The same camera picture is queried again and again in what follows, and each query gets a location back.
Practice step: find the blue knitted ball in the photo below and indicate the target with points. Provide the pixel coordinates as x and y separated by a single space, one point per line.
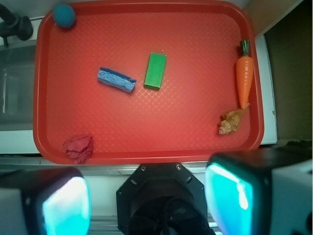
64 15

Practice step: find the red plastic tray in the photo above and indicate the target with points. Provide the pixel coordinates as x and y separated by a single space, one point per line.
177 123

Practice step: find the grey faucet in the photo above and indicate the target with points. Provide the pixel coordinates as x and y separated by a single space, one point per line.
14 25

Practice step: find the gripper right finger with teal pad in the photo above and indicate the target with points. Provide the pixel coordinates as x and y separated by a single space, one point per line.
267 191

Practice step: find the blue sponge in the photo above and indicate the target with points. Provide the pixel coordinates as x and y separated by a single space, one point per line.
116 79

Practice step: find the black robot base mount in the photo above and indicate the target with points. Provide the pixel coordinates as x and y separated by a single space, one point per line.
162 199

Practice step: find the crumpled red cloth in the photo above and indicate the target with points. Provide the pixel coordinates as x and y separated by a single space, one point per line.
79 148

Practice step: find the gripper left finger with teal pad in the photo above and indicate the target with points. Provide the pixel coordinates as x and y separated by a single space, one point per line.
53 201

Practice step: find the green rectangular block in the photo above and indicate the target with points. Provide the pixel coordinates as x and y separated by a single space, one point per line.
155 71

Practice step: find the orange toy carrot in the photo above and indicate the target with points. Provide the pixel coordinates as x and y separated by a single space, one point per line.
244 73

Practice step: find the tan spiral seashell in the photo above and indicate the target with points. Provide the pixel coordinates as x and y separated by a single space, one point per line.
231 121

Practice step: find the grey toy sink basin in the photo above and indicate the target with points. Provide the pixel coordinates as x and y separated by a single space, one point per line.
17 71

